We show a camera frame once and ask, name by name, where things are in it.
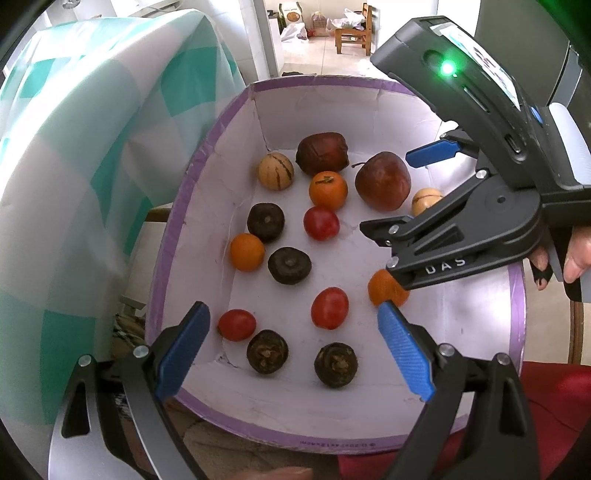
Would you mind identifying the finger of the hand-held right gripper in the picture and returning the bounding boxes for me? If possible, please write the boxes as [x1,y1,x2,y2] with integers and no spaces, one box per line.
[405,129,494,175]
[359,173,544,292]

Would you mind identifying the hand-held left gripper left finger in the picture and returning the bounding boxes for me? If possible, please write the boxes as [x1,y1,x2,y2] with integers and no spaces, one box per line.
[47,301,211,480]

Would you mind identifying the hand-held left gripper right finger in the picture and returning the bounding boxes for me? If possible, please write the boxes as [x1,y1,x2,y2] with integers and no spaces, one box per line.
[376,300,541,480]

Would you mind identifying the yellow round fruit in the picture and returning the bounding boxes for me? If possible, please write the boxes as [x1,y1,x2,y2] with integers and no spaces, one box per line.
[411,188,445,217]

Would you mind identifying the red tomato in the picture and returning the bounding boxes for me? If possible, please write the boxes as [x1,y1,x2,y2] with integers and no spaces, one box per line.
[218,309,257,342]
[311,287,349,330]
[303,206,341,241]

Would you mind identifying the white box with purple rim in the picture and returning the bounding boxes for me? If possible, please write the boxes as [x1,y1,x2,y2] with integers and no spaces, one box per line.
[145,76,527,453]

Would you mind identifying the dark red shiny apple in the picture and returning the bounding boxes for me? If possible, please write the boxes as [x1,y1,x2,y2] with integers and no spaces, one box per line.
[295,132,350,176]

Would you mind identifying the striped pepino melon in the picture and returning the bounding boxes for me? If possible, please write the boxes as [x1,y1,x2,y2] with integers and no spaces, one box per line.
[257,152,295,190]

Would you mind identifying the person's right hand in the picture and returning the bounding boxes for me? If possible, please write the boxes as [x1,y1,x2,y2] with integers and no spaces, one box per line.
[529,225,591,292]

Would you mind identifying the wooden chair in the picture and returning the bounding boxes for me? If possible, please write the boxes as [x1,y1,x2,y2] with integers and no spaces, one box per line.
[333,4,375,57]

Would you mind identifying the red garment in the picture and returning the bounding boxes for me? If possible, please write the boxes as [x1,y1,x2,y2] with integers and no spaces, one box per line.
[337,362,591,480]

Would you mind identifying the green white checked tablecloth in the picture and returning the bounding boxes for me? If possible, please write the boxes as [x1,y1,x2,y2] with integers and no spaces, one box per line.
[0,9,247,425]

